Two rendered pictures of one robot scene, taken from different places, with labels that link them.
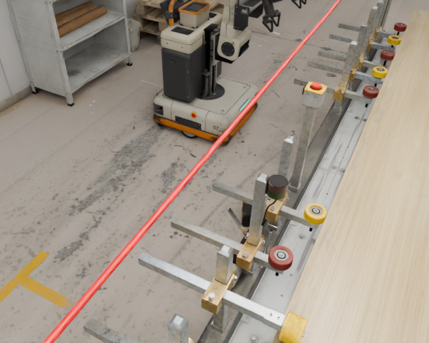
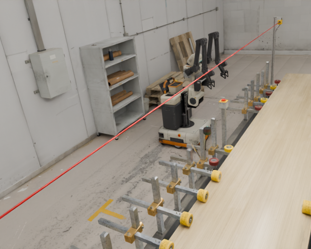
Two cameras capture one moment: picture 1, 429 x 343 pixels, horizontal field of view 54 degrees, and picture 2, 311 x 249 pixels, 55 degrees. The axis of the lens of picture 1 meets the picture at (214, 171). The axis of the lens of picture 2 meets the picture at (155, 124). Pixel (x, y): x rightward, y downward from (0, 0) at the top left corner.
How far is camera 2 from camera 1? 134 cm
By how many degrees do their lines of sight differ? 18
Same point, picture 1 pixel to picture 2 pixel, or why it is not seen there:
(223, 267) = (189, 156)
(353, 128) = not seen: hidden behind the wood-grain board
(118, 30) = (138, 102)
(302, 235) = not seen: hidden behind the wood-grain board
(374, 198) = (254, 142)
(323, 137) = (239, 130)
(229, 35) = (192, 94)
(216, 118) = (190, 135)
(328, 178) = not seen: hidden behind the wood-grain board
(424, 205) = (276, 142)
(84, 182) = (126, 170)
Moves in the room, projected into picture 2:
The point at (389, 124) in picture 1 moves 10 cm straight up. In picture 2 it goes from (265, 118) to (265, 109)
